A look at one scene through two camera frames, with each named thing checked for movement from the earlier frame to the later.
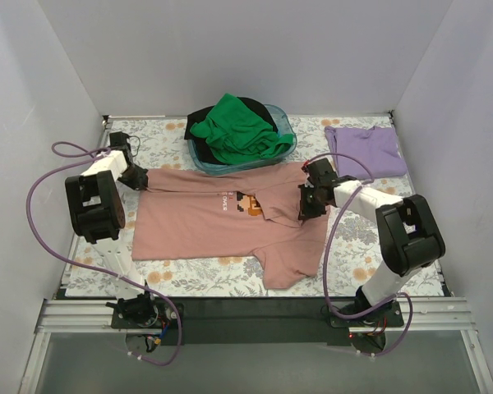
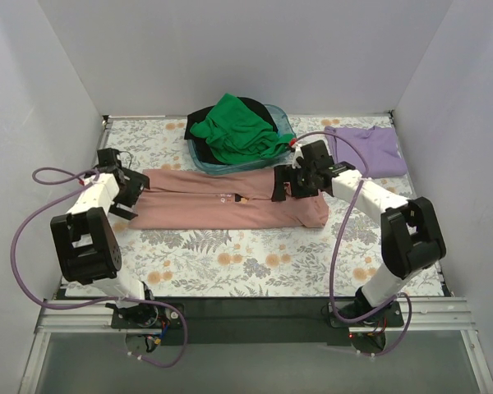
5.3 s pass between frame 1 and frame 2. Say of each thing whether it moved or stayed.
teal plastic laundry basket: stayed
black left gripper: moved
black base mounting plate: stayed
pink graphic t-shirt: moved
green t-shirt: stayed
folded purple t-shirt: stayed
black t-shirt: stayed
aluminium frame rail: stayed
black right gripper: moved
